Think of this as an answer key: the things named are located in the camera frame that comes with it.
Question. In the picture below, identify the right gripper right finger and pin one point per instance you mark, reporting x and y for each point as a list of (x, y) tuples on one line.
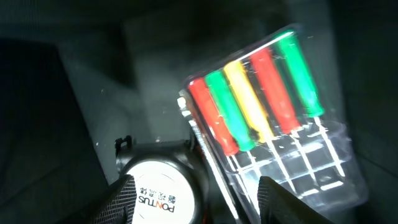
[(278, 206)]

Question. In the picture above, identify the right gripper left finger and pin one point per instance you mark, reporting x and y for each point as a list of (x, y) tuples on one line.
[(118, 204)]

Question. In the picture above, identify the black round tape measure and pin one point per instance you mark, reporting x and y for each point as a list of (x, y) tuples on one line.
[(171, 180)]

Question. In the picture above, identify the clear case coloured screwdrivers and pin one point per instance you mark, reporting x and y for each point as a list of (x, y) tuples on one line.
[(269, 111)]

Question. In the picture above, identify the dark green open box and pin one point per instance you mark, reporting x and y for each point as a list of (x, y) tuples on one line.
[(77, 75)]

